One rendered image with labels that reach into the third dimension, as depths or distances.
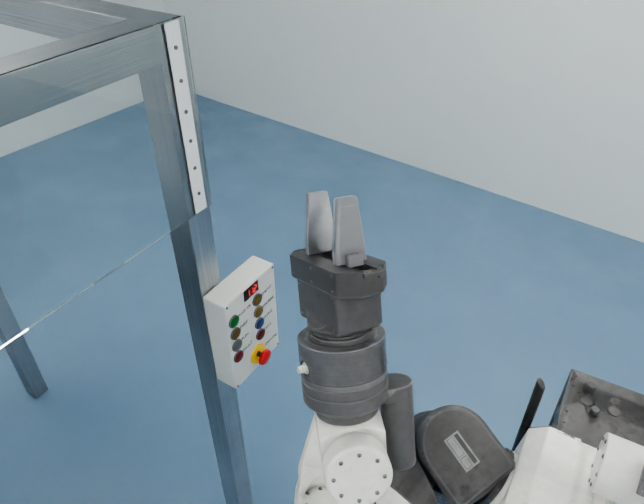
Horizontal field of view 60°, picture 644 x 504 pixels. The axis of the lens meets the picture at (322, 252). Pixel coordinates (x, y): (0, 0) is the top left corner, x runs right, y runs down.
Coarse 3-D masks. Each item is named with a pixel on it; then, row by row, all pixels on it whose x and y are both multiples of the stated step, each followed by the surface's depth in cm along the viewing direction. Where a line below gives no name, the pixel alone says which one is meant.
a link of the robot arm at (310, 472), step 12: (312, 420) 62; (312, 432) 61; (312, 444) 62; (312, 456) 62; (300, 468) 62; (312, 468) 61; (300, 480) 61; (312, 480) 61; (324, 480) 62; (300, 492) 60; (312, 492) 61; (324, 492) 61
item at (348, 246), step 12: (336, 204) 49; (348, 204) 49; (336, 216) 49; (348, 216) 49; (336, 228) 49; (348, 228) 49; (360, 228) 50; (336, 240) 49; (348, 240) 50; (360, 240) 50; (336, 252) 49; (348, 252) 50; (360, 252) 50; (336, 264) 50; (348, 264) 50; (360, 264) 50
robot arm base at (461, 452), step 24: (456, 408) 71; (432, 432) 70; (456, 432) 70; (480, 432) 70; (432, 456) 69; (456, 456) 69; (480, 456) 69; (504, 456) 69; (456, 480) 68; (480, 480) 68
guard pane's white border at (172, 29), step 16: (176, 32) 85; (176, 48) 86; (176, 64) 87; (176, 80) 88; (176, 96) 89; (192, 112) 93; (192, 128) 95; (192, 144) 96; (192, 160) 97; (192, 176) 99; (192, 192) 100
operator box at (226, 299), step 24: (264, 264) 123; (216, 288) 116; (240, 288) 116; (264, 288) 123; (216, 312) 114; (240, 312) 118; (264, 312) 127; (216, 336) 120; (240, 336) 121; (264, 336) 131; (216, 360) 125; (240, 384) 129
